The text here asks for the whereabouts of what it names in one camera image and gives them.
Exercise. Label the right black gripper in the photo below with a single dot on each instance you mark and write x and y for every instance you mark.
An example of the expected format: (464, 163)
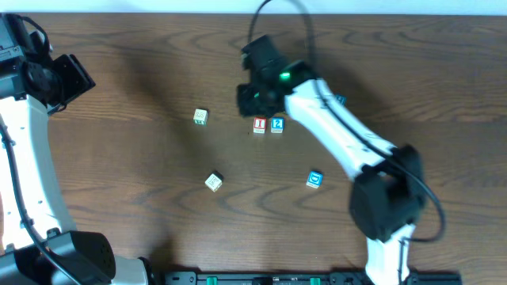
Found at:
(249, 101)

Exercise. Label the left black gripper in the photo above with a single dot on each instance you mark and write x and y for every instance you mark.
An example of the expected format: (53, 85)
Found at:
(74, 74)

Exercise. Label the red letter I block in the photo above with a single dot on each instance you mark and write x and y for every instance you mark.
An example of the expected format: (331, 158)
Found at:
(259, 125)

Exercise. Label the blue number 2 block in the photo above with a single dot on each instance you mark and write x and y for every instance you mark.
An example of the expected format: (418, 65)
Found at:
(277, 125)

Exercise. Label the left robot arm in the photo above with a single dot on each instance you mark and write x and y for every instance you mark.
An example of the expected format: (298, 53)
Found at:
(40, 240)

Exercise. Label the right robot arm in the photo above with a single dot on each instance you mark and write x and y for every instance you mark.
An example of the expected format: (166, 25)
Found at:
(388, 192)

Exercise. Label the cream block green side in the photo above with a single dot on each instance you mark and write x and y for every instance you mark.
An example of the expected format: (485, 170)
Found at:
(200, 116)

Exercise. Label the cream block near left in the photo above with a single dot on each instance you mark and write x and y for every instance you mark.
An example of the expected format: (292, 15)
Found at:
(214, 181)

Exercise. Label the blue letter H block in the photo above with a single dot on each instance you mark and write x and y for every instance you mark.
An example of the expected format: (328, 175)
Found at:
(341, 99)

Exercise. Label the blue letter D block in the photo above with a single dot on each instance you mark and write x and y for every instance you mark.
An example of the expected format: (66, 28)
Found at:
(314, 179)

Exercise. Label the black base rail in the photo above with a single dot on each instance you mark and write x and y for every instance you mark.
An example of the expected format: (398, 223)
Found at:
(333, 278)

